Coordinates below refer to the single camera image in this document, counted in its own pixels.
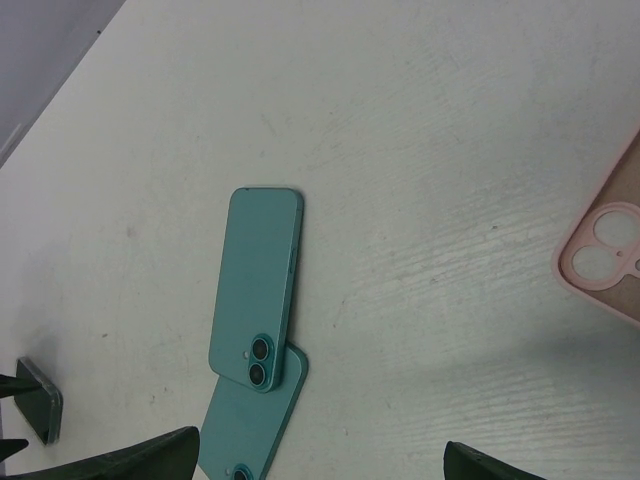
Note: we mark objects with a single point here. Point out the pink phone case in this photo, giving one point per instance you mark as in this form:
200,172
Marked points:
599,257

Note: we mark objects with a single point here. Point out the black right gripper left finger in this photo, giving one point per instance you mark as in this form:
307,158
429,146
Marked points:
173,455

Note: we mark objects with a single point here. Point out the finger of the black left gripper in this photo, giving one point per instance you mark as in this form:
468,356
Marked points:
9,447
13,386

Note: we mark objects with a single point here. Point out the teal phone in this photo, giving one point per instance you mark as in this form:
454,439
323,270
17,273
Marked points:
242,428

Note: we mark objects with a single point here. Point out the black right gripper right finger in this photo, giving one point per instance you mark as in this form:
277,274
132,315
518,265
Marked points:
462,462

